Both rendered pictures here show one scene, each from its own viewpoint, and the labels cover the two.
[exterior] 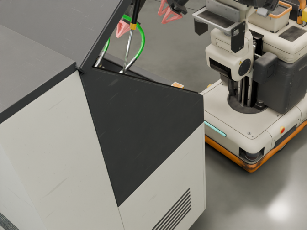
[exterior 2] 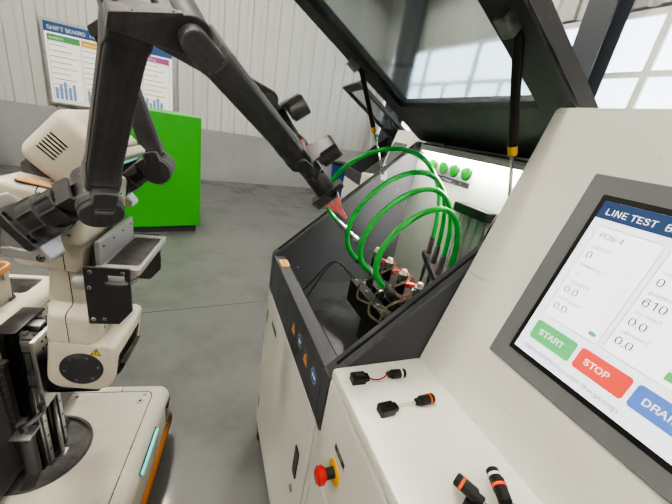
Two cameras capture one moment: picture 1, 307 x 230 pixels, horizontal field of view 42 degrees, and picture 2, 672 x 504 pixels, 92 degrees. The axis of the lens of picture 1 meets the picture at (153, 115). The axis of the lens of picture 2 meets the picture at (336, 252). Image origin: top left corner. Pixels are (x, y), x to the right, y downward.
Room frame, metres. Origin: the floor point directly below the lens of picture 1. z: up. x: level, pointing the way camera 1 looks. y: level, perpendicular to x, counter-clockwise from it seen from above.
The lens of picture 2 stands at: (2.35, 0.41, 1.45)
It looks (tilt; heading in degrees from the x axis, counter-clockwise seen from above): 21 degrees down; 200
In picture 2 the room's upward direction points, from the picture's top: 10 degrees clockwise
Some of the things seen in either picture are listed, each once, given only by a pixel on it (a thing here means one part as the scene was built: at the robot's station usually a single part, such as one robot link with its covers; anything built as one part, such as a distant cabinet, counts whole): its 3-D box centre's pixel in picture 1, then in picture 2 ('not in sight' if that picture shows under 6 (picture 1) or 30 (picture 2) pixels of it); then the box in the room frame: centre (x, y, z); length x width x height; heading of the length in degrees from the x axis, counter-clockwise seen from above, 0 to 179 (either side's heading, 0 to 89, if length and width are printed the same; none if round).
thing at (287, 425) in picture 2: not in sight; (277, 417); (1.56, 0.02, 0.44); 0.65 x 0.02 x 0.68; 44
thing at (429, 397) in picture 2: not in sight; (407, 403); (1.84, 0.42, 0.99); 0.12 x 0.02 x 0.02; 136
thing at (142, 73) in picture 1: (143, 84); (296, 317); (1.55, 0.03, 0.87); 0.62 x 0.04 x 0.16; 44
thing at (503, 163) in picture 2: not in sight; (472, 157); (1.20, 0.39, 1.43); 0.54 x 0.03 x 0.02; 44
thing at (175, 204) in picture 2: not in sight; (148, 168); (-0.35, -3.05, 0.65); 0.95 x 0.86 x 1.30; 149
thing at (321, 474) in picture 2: not in sight; (325, 474); (1.91, 0.31, 0.80); 0.05 x 0.04 x 0.05; 44
